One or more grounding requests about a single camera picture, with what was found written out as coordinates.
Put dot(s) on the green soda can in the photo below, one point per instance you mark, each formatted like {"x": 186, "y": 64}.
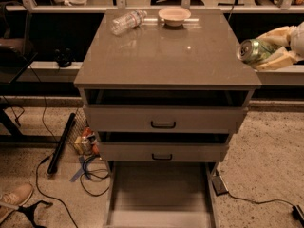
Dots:
{"x": 252, "y": 51}

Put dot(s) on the black chair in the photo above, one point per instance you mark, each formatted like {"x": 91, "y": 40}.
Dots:
{"x": 16, "y": 54}

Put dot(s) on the grey open bottom drawer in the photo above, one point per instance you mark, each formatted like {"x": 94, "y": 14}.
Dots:
{"x": 160, "y": 195}

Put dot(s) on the grey middle drawer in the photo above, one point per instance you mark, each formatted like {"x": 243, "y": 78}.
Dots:
{"x": 160, "y": 152}

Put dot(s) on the wire basket with items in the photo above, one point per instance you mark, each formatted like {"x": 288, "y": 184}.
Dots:
{"x": 82, "y": 138}

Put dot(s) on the black power adapter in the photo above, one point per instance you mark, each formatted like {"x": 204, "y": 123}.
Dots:
{"x": 219, "y": 185}

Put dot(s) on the clear plastic water bottle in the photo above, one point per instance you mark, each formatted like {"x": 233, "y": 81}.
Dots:
{"x": 128, "y": 21}

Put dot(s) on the black clamp on rail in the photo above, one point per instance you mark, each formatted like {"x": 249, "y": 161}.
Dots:
{"x": 63, "y": 59}

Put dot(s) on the grey top drawer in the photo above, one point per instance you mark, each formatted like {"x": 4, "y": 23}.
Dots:
{"x": 164, "y": 119}

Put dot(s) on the tan shoe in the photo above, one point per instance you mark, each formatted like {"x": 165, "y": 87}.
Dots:
{"x": 19, "y": 196}

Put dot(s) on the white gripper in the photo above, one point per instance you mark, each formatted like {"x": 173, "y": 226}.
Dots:
{"x": 297, "y": 40}

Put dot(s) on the black tripod stand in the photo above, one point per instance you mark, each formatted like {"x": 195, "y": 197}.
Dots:
{"x": 29, "y": 212}

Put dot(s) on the black tube on floor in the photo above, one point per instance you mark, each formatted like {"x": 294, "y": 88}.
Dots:
{"x": 52, "y": 168}

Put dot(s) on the grey drawer cabinet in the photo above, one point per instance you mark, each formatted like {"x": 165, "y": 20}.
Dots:
{"x": 194, "y": 65}

